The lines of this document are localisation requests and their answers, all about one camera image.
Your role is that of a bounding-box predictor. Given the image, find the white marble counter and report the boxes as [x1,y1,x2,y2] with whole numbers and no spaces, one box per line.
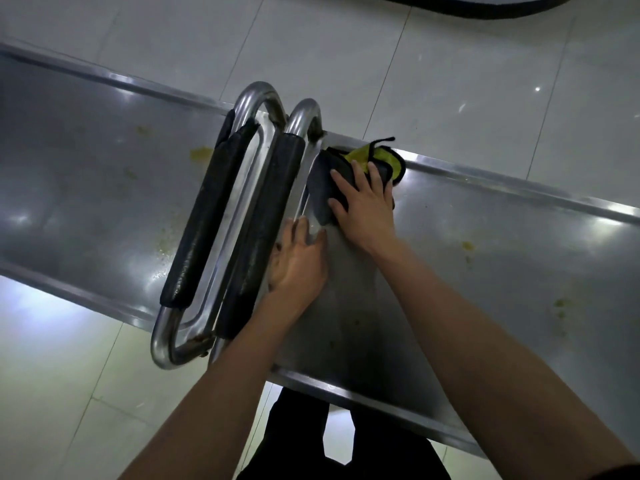
[362,0,583,21]

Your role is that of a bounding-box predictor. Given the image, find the black trousers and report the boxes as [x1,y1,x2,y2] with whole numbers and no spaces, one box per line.
[237,387,451,480]

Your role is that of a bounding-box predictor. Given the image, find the person's left hand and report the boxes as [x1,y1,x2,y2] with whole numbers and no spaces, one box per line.
[265,216,329,321]

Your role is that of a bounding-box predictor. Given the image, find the stainless steel service cart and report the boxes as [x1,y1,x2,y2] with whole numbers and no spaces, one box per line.
[0,38,281,345]

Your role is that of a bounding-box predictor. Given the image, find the person's right forearm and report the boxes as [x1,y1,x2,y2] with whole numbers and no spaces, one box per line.
[372,239,640,480]

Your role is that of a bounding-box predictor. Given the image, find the person's right hand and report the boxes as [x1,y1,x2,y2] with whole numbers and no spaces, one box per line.
[327,160,401,258]

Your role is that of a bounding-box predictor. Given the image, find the black shirt sleeve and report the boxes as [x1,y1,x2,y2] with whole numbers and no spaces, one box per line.
[589,463,640,480]

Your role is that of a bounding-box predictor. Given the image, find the person's left forearm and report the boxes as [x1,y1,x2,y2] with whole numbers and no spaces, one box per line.
[119,300,301,480]

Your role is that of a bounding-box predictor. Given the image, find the grey and yellow cleaning cloth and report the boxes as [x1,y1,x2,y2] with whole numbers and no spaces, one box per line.
[305,137,407,227]

